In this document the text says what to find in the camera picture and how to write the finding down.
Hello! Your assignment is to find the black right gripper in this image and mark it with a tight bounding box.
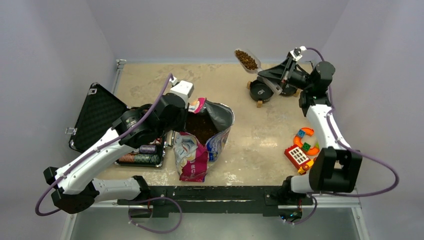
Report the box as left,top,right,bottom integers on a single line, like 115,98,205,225
257,57,314,92

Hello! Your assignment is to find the clear plastic scoop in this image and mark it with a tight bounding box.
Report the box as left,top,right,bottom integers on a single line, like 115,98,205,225
234,48,283,95

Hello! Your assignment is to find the pink pet food bag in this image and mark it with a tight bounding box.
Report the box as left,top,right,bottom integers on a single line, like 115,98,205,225
171,97,235,182

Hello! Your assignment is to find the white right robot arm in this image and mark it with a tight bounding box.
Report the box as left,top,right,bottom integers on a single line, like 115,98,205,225
257,57,363,204

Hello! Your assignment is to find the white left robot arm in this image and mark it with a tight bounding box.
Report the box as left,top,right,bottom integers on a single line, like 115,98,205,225
44,92,189,214

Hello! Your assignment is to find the black cat bowl right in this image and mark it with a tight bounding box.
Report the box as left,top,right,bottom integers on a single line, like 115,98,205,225
280,85,299,97

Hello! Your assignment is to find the black cat bowl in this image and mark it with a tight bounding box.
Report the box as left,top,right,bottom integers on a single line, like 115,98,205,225
247,79,274,103
280,85,299,97

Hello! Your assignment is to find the black cat bowl left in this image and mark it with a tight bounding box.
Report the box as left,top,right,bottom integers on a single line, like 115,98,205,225
247,79,274,103

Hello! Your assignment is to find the orange curved toy piece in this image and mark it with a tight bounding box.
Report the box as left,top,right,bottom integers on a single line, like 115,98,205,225
293,127,320,156

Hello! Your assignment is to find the black poker chip case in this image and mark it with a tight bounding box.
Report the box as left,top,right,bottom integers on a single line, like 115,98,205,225
69,82,165,168

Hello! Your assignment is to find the red toy brick bus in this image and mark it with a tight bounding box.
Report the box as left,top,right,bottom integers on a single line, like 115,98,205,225
284,145,316,175

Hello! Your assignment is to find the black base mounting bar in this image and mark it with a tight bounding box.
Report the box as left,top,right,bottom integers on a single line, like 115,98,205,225
117,185,314,218

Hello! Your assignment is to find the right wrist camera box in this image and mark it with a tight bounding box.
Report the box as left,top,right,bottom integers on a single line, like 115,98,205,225
288,46,307,62

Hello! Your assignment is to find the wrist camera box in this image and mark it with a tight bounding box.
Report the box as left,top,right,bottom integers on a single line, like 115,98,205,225
169,77,194,105
288,46,307,62

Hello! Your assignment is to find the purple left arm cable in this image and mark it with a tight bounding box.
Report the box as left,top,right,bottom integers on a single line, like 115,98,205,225
35,73,176,218

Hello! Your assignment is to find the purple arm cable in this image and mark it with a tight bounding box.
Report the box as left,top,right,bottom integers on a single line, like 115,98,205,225
35,73,176,218
304,47,400,199

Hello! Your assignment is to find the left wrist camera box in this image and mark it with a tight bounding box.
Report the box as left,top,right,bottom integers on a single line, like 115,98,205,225
169,77,194,105

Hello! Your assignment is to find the aluminium corner rail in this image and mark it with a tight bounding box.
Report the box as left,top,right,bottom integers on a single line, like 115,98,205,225
111,59,127,95

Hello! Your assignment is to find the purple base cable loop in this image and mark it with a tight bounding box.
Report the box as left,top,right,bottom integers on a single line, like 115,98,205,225
128,197,183,234

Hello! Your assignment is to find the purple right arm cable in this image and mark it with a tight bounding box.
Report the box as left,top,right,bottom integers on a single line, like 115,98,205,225
304,47,400,199

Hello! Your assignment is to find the aluminium front rail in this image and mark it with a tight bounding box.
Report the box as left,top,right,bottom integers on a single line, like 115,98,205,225
59,184,371,240

